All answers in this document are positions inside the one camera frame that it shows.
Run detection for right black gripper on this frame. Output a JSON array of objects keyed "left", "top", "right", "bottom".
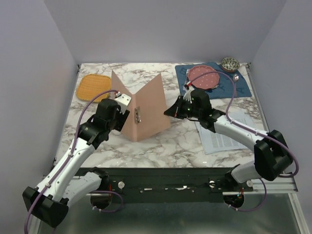
[{"left": 164, "top": 96, "right": 201, "bottom": 120}]

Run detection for pink folder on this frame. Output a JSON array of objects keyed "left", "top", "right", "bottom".
[{"left": 111, "top": 72, "right": 171, "bottom": 142}]

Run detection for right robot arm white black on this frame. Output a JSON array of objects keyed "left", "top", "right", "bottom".
[{"left": 164, "top": 89, "right": 294, "bottom": 191}]

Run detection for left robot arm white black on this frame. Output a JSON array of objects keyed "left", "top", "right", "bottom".
[{"left": 22, "top": 94, "right": 131, "bottom": 228}]

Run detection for metal folder clip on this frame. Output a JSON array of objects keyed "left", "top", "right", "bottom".
[{"left": 135, "top": 107, "right": 141, "bottom": 124}]

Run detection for silver fork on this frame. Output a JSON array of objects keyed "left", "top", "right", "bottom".
[{"left": 185, "top": 69, "right": 190, "bottom": 84}]

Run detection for pink dotted plate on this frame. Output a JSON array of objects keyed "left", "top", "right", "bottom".
[{"left": 187, "top": 65, "right": 220, "bottom": 90}]

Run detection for orange woven mat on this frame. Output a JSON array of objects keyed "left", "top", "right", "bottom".
[{"left": 76, "top": 74, "right": 112, "bottom": 101}]

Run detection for printed paper stack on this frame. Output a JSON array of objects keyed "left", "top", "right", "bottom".
[{"left": 195, "top": 111, "right": 255, "bottom": 155}]

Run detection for blue cloth placemat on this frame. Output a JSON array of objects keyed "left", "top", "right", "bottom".
[{"left": 175, "top": 62, "right": 252, "bottom": 99}]

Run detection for silver spoon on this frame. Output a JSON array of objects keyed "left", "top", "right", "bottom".
[{"left": 233, "top": 74, "right": 239, "bottom": 97}]

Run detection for floral patterned bowl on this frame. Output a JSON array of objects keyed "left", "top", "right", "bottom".
[{"left": 220, "top": 57, "right": 240, "bottom": 73}]

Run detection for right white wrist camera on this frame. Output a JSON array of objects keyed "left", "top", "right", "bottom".
[{"left": 183, "top": 85, "right": 195, "bottom": 103}]

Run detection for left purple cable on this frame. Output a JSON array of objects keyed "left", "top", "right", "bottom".
[{"left": 24, "top": 89, "right": 120, "bottom": 234}]

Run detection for purple cable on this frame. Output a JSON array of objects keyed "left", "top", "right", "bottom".
[
  {"left": 24, "top": 89, "right": 120, "bottom": 234},
  {"left": 186, "top": 71, "right": 301, "bottom": 177}
]

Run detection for black mounting base plate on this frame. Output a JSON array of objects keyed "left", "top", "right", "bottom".
[{"left": 80, "top": 167, "right": 254, "bottom": 204}]

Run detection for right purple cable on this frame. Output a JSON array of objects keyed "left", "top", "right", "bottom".
[{"left": 186, "top": 71, "right": 301, "bottom": 177}]

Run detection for aluminium rail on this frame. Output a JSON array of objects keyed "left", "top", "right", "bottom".
[{"left": 216, "top": 177, "right": 298, "bottom": 195}]

